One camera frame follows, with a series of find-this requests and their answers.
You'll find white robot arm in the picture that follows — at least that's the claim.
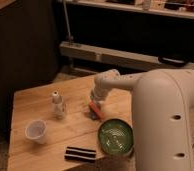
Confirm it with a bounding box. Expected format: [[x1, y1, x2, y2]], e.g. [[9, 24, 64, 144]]
[[91, 69, 194, 171]]

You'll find green ceramic bowl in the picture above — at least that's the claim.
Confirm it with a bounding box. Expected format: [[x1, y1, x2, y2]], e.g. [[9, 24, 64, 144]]
[[98, 119, 134, 156]]

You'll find long grey case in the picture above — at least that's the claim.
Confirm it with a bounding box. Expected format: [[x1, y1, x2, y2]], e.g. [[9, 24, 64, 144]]
[[59, 41, 194, 73]]

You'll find metal pole stand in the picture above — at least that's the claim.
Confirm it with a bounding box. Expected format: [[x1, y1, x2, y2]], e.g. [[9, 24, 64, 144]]
[[63, 0, 78, 71]]

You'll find black white striped block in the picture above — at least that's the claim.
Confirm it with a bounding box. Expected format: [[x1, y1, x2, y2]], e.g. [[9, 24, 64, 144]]
[[64, 147, 96, 163]]

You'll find dark wooden cabinet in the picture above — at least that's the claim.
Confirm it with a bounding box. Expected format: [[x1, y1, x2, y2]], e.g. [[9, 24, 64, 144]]
[[0, 0, 58, 135]]

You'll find cluttered upper shelf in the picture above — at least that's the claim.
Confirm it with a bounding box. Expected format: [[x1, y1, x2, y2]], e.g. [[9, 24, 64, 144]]
[[57, 0, 194, 20]]

